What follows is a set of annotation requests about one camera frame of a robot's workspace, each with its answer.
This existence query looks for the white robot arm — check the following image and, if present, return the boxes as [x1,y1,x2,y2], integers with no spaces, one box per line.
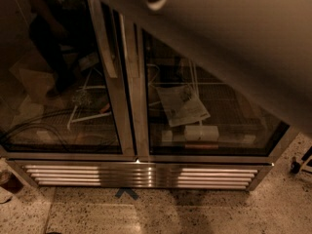
[100,0,312,136]

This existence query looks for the paper manual inside fridge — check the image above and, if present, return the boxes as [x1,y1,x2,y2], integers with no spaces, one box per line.
[156,85,211,127]

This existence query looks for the small white block inside fridge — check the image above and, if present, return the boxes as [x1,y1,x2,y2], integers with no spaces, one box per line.
[162,130,173,142]

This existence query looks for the stainless glass door refrigerator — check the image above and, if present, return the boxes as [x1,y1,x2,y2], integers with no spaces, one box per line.
[0,0,296,191]

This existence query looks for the blue tape floor marker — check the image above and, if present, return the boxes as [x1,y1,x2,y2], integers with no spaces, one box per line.
[115,187,138,200]

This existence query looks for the black caster wheel cart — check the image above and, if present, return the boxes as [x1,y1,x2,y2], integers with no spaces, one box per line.
[291,146,312,175]

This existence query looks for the brown object at left edge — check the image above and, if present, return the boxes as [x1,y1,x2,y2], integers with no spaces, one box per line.
[0,170,23,193]

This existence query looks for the left fridge door handle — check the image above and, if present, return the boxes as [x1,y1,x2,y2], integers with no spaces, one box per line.
[88,0,118,78]

